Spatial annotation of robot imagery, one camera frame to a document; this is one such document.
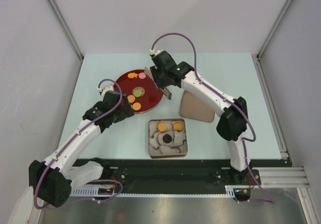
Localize metal tongs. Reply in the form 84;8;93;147
143;66;173;100

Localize orange round cookie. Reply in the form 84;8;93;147
127;95;136;103
157;123;166;132
132;102;141;111
173;123;183;131

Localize round red plate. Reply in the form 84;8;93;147
116;69;163;114

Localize gold tin lid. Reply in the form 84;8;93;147
179;90;215;123

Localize black round cookie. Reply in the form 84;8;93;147
162;134;173;145

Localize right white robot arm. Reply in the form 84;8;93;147
149;50;250;184

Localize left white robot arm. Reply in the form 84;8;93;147
29;90;134;209

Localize pink round cookie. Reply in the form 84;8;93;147
138;72;146;79

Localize green round cookie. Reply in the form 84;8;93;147
133;89;142;97

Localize orange fish cookie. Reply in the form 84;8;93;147
127;72;138;79

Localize gold square cookie tin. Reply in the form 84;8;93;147
148;119;188;159

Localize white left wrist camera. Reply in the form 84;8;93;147
97;84;114;96

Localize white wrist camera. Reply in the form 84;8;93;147
97;84;114;96
149;49;164;58

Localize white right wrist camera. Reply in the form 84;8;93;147
149;49;164;58

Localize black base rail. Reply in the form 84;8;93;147
99;159;261;195

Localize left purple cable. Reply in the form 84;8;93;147
34;78;123;210

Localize right aluminium frame post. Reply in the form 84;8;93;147
257;0;304;59

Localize aluminium frame post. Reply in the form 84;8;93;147
257;0;304;59
37;0;84;60

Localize white cable duct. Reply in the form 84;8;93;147
70;185;117;197

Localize left aluminium frame post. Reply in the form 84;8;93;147
37;0;84;60

